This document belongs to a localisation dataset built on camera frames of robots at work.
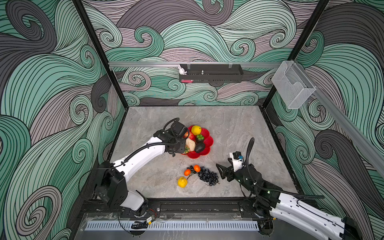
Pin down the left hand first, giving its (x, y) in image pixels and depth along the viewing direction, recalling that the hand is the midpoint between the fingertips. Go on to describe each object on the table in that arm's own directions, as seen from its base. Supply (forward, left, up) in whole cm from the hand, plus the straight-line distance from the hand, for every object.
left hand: (180, 146), depth 82 cm
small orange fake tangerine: (-11, -5, -10) cm, 15 cm away
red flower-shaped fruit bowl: (+9, -18, -10) cm, 23 cm away
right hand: (-9, -23, -1) cm, 25 cm away
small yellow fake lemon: (-17, -2, -9) cm, 19 cm away
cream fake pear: (+6, -6, -8) cm, 11 cm away
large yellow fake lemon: (+16, -10, -7) cm, 20 cm away
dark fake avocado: (+5, -12, -9) cm, 16 cm away
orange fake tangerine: (-9, -10, -7) cm, 15 cm away
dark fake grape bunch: (-14, -17, -9) cm, 23 cm away
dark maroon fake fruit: (+11, -12, -8) cm, 18 cm away
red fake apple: (+13, -6, -7) cm, 16 cm away
